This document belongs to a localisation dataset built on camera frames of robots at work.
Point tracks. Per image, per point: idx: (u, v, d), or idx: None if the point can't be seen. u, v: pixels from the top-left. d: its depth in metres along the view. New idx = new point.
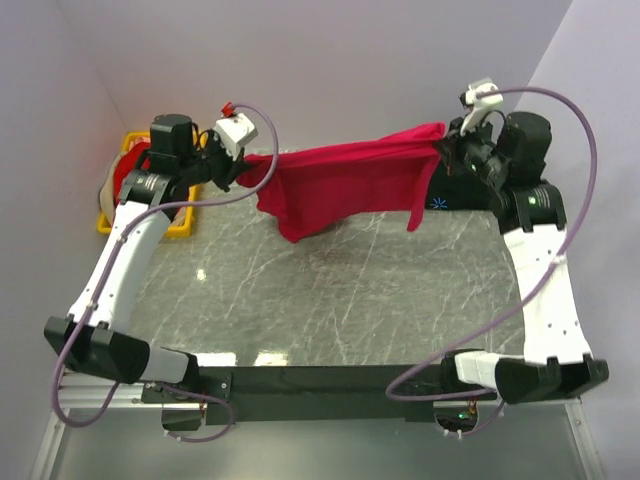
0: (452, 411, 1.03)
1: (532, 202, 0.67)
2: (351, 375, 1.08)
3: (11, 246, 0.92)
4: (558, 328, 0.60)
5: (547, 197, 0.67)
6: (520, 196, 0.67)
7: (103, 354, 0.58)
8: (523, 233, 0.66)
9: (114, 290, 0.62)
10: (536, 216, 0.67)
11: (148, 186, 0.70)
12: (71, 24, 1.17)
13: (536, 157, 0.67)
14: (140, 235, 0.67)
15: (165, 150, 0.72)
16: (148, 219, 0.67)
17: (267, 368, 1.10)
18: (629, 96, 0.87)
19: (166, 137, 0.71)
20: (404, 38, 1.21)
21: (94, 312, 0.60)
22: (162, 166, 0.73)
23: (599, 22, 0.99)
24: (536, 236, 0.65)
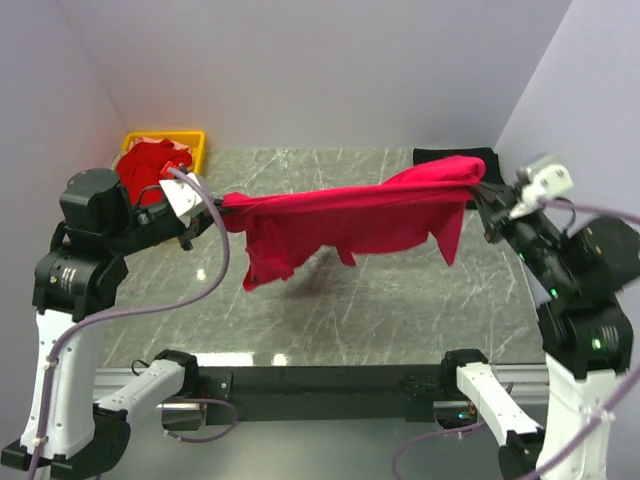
0: (452, 411, 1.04)
1: (596, 344, 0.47)
2: (350, 375, 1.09)
3: (10, 246, 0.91)
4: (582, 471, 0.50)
5: (616, 338, 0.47)
6: (582, 332, 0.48)
7: None
8: (572, 380, 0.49)
9: (59, 420, 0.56)
10: (595, 360, 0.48)
11: (67, 282, 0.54)
12: (68, 21, 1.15)
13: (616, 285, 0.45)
14: (72, 354, 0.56)
15: (84, 227, 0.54)
16: (78, 334, 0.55)
17: (268, 367, 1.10)
18: (631, 96, 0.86)
19: (82, 217, 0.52)
20: (406, 37, 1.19)
21: (46, 443, 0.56)
22: (85, 246, 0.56)
23: (595, 21, 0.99)
24: (589, 385, 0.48)
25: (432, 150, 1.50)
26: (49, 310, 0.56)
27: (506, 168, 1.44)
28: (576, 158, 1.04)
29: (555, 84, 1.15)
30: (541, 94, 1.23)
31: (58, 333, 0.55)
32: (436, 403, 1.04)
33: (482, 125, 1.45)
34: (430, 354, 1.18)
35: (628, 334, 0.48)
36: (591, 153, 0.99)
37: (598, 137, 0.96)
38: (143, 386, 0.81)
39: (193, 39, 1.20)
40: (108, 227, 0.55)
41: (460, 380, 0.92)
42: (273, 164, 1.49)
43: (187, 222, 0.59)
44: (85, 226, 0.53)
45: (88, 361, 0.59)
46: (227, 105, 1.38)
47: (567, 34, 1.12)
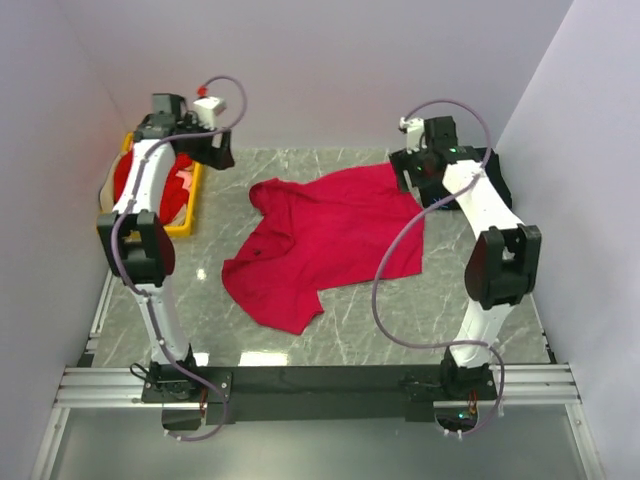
0: (452, 411, 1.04)
1: (452, 151, 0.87)
2: (352, 375, 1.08)
3: (10, 248, 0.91)
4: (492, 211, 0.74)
5: (465, 147, 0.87)
6: (444, 150, 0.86)
7: (147, 236, 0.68)
8: (451, 168, 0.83)
9: (147, 190, 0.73)
10: (461, 157, 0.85)
11: (156, 130, 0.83)
12: (70, 23, 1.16)
13: (448, 130, 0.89)
14: (158, 157, 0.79)
15: (165, 111, 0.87)
16: (164, 145, 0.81)
17: (268, 368, 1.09)
18: (629, 96, 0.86)
19: (173, 111, 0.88)
20: (405, 39, 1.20)
21: (135, 205, 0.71)
22: (161, 118, 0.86)
23: (596, 20, 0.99)
24: (459, 167, 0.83)
25: None
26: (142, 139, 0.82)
27: (506, 168, 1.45)
28: (576, 158, 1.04)
29: (556, 84, 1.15)
30: (542, 93, 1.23)
31: (148, 145, 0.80)
32: (436, 403, 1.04)
33: (482, 125, 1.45)
34: (431, 354, 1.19)
35: (470, 148, 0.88)
36: (591, 153, 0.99)
37: (598, 138, 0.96)
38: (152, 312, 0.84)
39: (194, 39, 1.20)
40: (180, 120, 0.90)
41: (457, 355, 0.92)
42: (273, 165, 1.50)
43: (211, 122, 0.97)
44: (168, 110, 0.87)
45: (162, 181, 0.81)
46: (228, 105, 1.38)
47: (567, 33, 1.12)
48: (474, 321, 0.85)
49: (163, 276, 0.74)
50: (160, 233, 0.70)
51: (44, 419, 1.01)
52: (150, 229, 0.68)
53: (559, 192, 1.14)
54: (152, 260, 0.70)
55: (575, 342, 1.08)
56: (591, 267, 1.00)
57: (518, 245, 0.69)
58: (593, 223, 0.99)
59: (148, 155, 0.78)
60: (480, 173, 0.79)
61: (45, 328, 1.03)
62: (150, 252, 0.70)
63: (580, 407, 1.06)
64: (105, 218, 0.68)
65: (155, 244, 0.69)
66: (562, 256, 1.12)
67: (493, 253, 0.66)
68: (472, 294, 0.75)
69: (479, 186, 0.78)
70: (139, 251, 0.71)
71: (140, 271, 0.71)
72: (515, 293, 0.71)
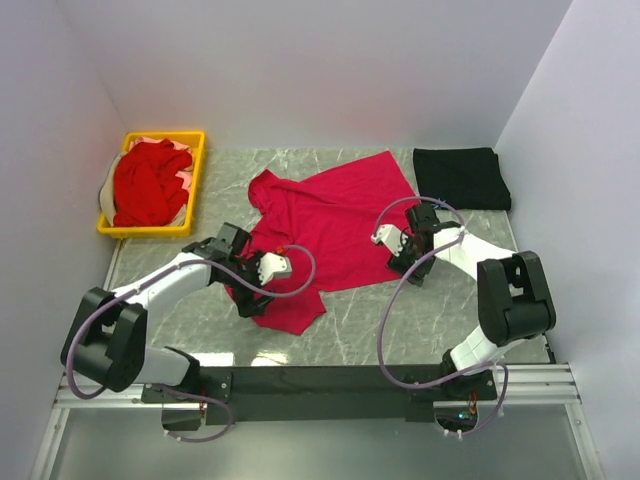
0: (452, 411, 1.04)
1: (434, 225, 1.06)
2: (351, 375, 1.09)
3: (10, 248, 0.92)
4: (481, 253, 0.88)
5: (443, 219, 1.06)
6: (427, 228, 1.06)
7: (118, 334, 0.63)
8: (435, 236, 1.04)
9: (155, 291, 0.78)
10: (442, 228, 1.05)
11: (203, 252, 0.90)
12: (70, 24, 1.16)
13: (428, 213, 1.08)
14: (191, 271, 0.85)
15: (225, 244, 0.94)
16: (203, 266, 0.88)
17: (267, 367, 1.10)
18: (631, 96, 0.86)
19: (235, 243, 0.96)
20: (404, 40, 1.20)
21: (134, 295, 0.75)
22: (215, 249, 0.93)
23: (596, 20, 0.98)
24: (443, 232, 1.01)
25: (432, 149, 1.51)
26: (188, 251, 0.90)
27: (506, 167, 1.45)
28: (577, 158, 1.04)
29: (556, 83, 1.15)
30: (542, 92, 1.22)
31: (190, 258, 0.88)
32: (436, 403, 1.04)
33: (481, 124, 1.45)
34: (430, 354, 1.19)
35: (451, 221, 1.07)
36: (591, 153, 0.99)
37: (598, 138, 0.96)
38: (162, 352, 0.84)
39: (194, 39, 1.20)
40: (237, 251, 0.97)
41: (459, 364, 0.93)
42: (273, 165, 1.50)
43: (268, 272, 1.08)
44: (228, 240, 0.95)
45: (175, 292, 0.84)
46: (227, 105, 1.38)
47: (567, 33, 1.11)
48: (483, 345, 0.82)
49: (114, 384, 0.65)
50: (137, 338, 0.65)
51: (44, 419, 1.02)
52: (125, 329, 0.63)
53: (558, 192, 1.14)
54: (108, 363, 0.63)
55: (575, 342, 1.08)
56: (591, 268, 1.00)
57: (519, 278, 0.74)
58: (593, 223, 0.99)
59: (182, 264, 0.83)
60: (463, 230, 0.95)
61: (45, 329, 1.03)
62: (111, 351, 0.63)
63: (581, 407, 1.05)
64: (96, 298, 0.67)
65: (119, 347, 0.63)
66: (562, 257, 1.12)
67: (496, 280, 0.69)
68: (490, 338, 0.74)
69: (467, 239, 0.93)
70: (102, 347, 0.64)
71: (92, 368, 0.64)
72: (535, 327, 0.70)
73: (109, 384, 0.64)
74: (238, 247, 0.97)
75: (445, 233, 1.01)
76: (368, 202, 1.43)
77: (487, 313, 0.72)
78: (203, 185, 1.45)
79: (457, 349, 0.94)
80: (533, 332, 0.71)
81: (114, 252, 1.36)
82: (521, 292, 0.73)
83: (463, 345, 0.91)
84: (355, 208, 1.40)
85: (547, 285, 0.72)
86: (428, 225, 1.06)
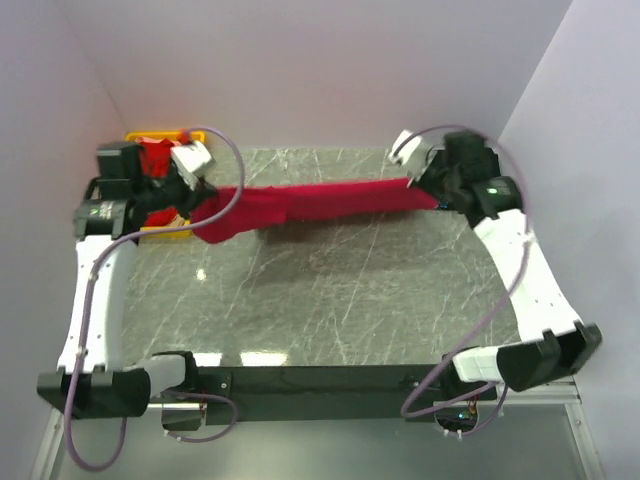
0: (453, 412, 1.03)
1: (492, 192, 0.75)
2: (351, 375, 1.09)
3: (10, 248, 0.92)
4: (544, 303, 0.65)
5: (504, 187, 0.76)
6: (479, 189, 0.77)
7: (105, 397, 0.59)
8: (491, 222, 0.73)
9: (100, 331, 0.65)
10: (501, 203, 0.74)
11: (103, 216, 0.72)
12: (70, 24, 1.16)
13: (479, 155, 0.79)
14: (111, 267, 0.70)
15: (116, 175, 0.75)
16: (114, 252, 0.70)
17: (267, 368, 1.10)
18: (630, 97, 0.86)
19: (115, 163, 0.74)
20: (404, 40, 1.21)
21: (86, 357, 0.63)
22: (112, 192, 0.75)
23: (598, 18, 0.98)
24: (502, 221, 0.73)
25: None
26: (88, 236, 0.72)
27: (506, 168, 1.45)
28: (577, 158, 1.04)
29: (556, 83, 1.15)
30: (542, 93, 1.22)
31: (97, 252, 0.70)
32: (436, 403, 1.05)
33: (481, 125, 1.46)
34: (430, 354, 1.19)
35: (510, 184, 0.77)
36: (591, 153, 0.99)
37: (598, 137, 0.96)
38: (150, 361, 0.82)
39: (193, 38, 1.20)
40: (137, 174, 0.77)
41: (460, 370, 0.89)
42: (273, 165, 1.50)
43: (190, 179, 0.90)
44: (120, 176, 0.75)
45: (115, 299, 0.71)
46: (227, 104, 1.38)
47: (568, 33, 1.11)
48: (493, 370, 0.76)
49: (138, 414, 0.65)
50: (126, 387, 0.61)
51: (44, 419, 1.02)
52: (106, 390, 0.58)
53: (557, 192, 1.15)
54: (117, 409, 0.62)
55: None
56: (592, 268, 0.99)
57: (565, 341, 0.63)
58: (593, 223, 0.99)
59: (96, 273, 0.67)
60: (529, 239, 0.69)
61: (45, 329, 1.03)
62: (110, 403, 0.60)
63: (580, 408, 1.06)
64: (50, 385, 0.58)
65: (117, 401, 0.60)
66: (563, 257, 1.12)
67: (540, 364, 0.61)
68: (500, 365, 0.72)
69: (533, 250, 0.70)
70: None
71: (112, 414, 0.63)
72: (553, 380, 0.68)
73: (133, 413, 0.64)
74: (122, 171, 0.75)
75: (505, 225, 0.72)
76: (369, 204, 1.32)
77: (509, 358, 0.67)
78: None
79: (461, 356, 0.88)
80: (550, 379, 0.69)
81: None
82: None
83: (470, 359, 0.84)
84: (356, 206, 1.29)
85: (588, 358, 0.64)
86: (477, 187, 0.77)
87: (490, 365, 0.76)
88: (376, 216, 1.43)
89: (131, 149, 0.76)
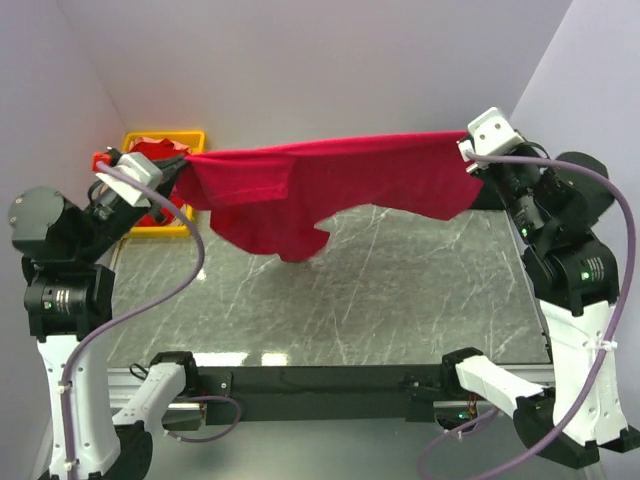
0: (452, 412, 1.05)
1: (584, 276, 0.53)
2: (352, 375, 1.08)
3: (11, 247, 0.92)
4: (600, 411, 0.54)
5: (601, 267, 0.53)
6: (570, 267, 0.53)
7: None
8: (571, 316, 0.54)
9: (86, 439, 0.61)
10: (589, 288, 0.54)
11: (60, 305, 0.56)
12: (71, 24, 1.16)
13: (589, 218, 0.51)
14: (85, 371, 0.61)
15: (55, 258, 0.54)
16: (84, 355, 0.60)
17: (268, 368, 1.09)
18: (626, 98, 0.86)
19: (50, 250, 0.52)
20: (404, 40, 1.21)
21: (78, 466, 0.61)
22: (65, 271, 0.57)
23: (594, 20, 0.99)
24: (585, 317, 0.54)
25: None
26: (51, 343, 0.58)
27: None
28: None
29: (556, 84, 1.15)
30: (542, 93, 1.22)
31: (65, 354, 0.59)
32: (436, 403, 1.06)
33: None
34: (430, 354, 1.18)
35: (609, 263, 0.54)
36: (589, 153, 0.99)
37: (595, 139, 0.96)
38: (151, 392, 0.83)
39: (193, 39, 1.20)
40: (78, 237, 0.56)
41: (463, 379, 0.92)
42: None
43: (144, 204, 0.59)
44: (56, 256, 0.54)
45: (99, 382, 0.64)
46: (227, 104, 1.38)
47: (568, 33, 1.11)
48: (500, 398, 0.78)
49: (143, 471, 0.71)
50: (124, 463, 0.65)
51: (43, 419, 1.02)
52: None
53: None
54: None
55: None
56: None
57: None
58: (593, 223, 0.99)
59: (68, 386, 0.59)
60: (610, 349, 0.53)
61: None
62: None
63: None
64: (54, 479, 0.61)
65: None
66: None
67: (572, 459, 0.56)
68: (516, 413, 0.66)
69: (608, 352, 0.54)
70: None
71: None
72: None
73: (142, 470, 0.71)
74: (63, 250, 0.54)
75: (587, 321, 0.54)
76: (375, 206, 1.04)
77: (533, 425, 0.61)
78: None
79: (465, 368, 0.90)
80: None
81: (113, 252, 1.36)
82: None
83: (478, 380, 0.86)
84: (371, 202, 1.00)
85: None
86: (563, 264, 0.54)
87: (497, 393, 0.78)
88: (376, 216, 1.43)
89: (61, 221, 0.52)
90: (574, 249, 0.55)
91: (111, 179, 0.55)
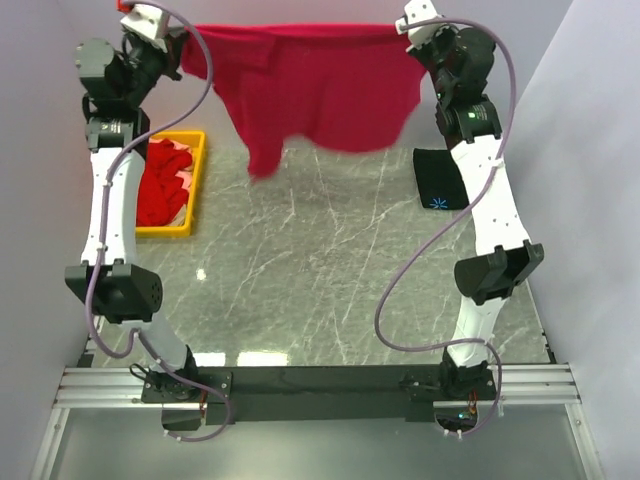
0: (452, 412, 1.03)
1: (472, 116, 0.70)
2: (351, 375, 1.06)
3: (11, 247, 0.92)
4: (501, 222, 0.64)
5: (484, 111, 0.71)
6: (462, 113, 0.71)
7: (126, 289, 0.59)
8: (466, 145, 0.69)
9: (118, 230, 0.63)
10: (476, 126, 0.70)
11: (114, 131, 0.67)
12: (71, 24, 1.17)
13: (479, 76, 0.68)
14: (124, 177, 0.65)
15: (109, 95, 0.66)
16: (127, 159, 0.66)
17: (267, 368, 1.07)
18: (628, 98, 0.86)
19: (102, 84, 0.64)
20: None
21: (106, 253, 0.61)
22: (113, 107, 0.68)
23: (596, 21, 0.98)
24: (476, 144, 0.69)
25: (433, 151, 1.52)
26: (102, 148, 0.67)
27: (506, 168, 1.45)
28: (576, 158, 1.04)
29: (555, 83, 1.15)
30: (541, 93, 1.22)
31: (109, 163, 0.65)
32: (436, 403, 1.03)
33: None
34: (430, 354, 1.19)
35: (493, 111, 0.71)
36: (591, 153, 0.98)
37: (597, 141, 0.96)
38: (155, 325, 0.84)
39: None
40: (123, 82, 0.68)
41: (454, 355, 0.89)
42: None
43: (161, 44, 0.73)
44: (103, 89, 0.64)
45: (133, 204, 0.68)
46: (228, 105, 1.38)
47: (567, 33, 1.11)
48: (469, 320, 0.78)
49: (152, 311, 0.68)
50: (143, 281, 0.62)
51: (44, 419, 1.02)
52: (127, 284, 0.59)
53: (557, 193, 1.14)
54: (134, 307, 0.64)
55: (575, 341, 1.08)
56: (592, 268, 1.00)
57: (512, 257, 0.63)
58: (594, 223, 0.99)
59: (111, 179, 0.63)
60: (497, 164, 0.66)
61: (45, 327, 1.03)
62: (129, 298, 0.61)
63: (580, 408, 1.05)
64: (77, 278, 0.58)
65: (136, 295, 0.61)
66: (563, 256, 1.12)
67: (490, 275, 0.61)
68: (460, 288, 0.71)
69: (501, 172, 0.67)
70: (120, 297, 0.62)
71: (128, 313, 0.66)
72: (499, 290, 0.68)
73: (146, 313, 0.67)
74: (113, 88, 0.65)
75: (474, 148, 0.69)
76: (359, 107, 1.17)
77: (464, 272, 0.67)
78: (203, 185, 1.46)
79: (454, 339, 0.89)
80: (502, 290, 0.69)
81: None
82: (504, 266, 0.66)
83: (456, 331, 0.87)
84: (347, 102, 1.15)
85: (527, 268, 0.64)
86: (457, 109, 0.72)
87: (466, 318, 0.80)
88: (376, 215, 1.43)
89: (112, 64, 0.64)
90: (469, 103, 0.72)
91: (129, 20, 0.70)
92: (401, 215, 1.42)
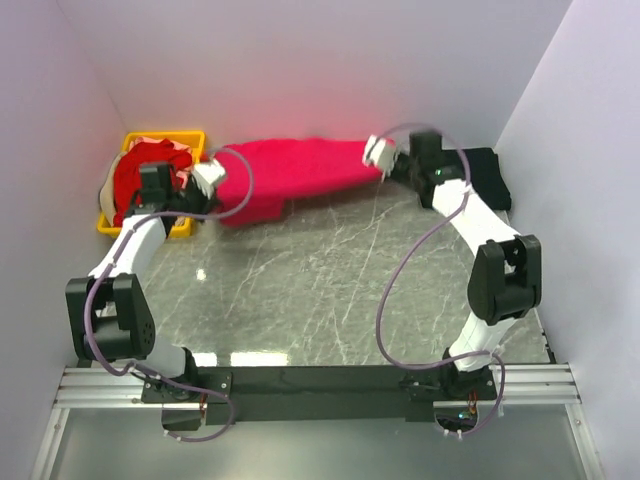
0: (452, 412, 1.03)
1: (439, 173, 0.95)
2: (351, 375, 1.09)
3: (12, 247, 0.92)
4: (486, 222, 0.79)
5: (450, 170, 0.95)
6: (431, 174, 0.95)
7: (120, 302, 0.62)
8: (437, 191, 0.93)
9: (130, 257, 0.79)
10: (446, 179, 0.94)
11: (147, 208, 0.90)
12: (70, 24, 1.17)
13: (435, 151, 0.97)
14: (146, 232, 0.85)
15: (154, 187, 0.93)
16: (154, 221, 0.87)
17: (267, 367, 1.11)
18: (628, 95, 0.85)
19: (154, 179, 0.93)
20: (403, 40, 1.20)
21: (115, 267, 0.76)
22: (151, 197, 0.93)
23: (594, 21, 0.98)
24: (446, 188, 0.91)
25: None
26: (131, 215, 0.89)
27: (506, 168, 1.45)
28: (577, 158, 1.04)
29: (555, 83, 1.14)
30: (542, 93, 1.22)
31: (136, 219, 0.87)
32: (436, 403, 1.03)
33: (481, 125, 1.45)
34: (430, 354, 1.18)
35: (455, 169, 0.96)
36: (591, 152, 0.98)
37: (596, 141, 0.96)
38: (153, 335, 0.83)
39: (194, 39, 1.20)
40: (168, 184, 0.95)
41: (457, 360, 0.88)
42: None
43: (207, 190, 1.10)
44: (153, 184, 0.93)
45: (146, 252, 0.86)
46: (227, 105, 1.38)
47: (567, 33, 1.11)
48: (476, 332, 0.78)
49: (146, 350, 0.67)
50: (140, 302, 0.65)
51: (43, 419, 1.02)
52: (125, 294, 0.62)
53: (558, 192, 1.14)
54: (126, 331, 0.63)
55: (576, 341, 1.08)
56: (592, 267, 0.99)
57: (516, 257, 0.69)
58: (595, 221, 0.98)
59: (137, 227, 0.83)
60: (469, 191, 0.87)
61: (45, 327, 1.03)
62: (122, 319, 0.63)
63: (581, 408, 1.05)
64: (79, 286, 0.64)
65: (129, 311, 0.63)
66: (563, 257, 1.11)
67: (492, 269, 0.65)
68: (477, 313, 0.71)
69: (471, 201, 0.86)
70: (113, 326, 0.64)
71: (116, 348, 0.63)
72: (521, 304, 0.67)
73: (135, 352, 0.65)
74: (160, 183, 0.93)
75: (445, 191, 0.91)
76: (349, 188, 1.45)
77: (475, 288, 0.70)
78: None
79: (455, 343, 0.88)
80: (521, 309, 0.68)
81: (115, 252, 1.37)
82: (511, 273, 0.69)
83: (461, 337, 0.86)
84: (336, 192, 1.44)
85: (539, 270, 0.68)
86: (429, 171, 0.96)
87: (472, 328, 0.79)
88: (376, 215, 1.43)
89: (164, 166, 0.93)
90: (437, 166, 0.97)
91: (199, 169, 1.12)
92: (400, 215, 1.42)
